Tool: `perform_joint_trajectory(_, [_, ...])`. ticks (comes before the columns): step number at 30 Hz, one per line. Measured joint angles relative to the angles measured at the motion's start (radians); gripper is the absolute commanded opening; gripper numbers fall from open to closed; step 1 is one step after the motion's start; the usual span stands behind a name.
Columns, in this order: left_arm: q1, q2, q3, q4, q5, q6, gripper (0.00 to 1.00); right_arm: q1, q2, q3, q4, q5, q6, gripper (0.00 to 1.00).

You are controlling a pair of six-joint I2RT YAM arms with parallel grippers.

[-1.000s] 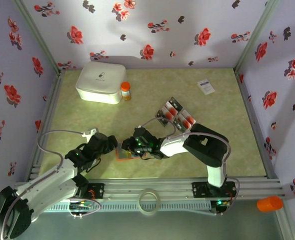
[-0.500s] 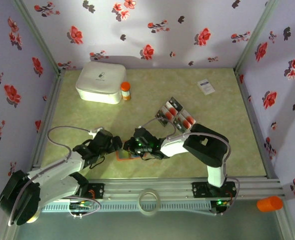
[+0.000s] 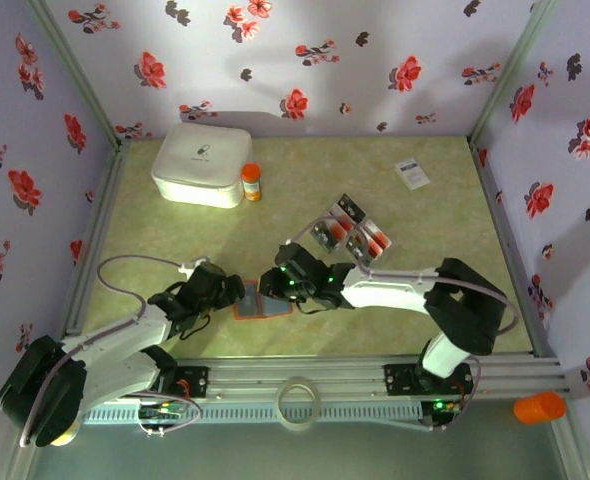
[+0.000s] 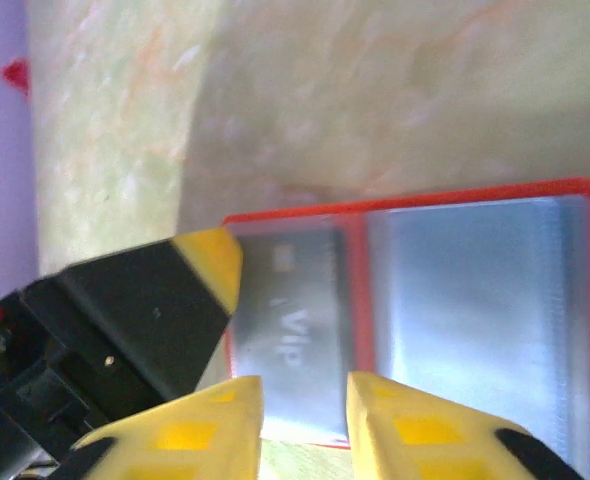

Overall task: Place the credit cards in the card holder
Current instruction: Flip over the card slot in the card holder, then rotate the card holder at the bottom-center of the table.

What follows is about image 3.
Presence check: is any lavender base cable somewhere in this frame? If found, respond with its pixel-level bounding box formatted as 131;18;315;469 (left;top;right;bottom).
422;357;486;434
124;387;201;437

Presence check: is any clear tape roll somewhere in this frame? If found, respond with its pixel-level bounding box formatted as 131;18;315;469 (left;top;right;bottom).
277;377;322;431

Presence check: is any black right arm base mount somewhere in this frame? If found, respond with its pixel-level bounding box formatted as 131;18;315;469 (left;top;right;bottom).
383;363;475;399

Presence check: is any green circuit board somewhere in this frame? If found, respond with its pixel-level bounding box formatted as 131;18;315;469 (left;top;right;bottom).
139;403;186;421
422;399;464;417

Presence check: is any lavender arm cable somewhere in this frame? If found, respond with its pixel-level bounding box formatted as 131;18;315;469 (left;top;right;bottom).
19;254;211;449
284;214;521;341

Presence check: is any white pill case box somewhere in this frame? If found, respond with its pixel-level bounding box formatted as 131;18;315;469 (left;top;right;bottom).
150;122;254;210

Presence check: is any aluminium side rail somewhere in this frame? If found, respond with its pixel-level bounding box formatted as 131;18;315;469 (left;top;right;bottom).
62;138;132;361
467;137;559;359

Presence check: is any long aluminium frame rail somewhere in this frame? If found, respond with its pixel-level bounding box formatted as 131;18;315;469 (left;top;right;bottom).
24;352;574;404

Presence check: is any orange plastic cup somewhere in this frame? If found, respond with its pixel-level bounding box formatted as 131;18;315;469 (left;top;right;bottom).
513;392;567;425

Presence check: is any orange card holder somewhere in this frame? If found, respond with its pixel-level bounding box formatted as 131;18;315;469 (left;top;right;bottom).
232;279;295;322

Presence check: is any slotted grey cable duct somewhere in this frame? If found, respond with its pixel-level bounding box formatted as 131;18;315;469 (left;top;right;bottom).
82;402;422;426

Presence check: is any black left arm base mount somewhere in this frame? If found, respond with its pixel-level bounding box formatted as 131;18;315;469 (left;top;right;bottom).
118;366;211;401

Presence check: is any aluminium corner post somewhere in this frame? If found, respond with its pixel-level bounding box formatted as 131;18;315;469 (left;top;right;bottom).
24;0;126;151
467;0;556;146

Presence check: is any lavender right arm cable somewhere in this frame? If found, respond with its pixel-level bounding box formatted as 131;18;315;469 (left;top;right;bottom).
284;214;521;341

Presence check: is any orange pill bottle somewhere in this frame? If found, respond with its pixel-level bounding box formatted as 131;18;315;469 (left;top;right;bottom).
240;163;263;202

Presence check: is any lavender left arm cable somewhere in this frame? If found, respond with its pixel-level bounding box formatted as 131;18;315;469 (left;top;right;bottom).
19;254;211;449

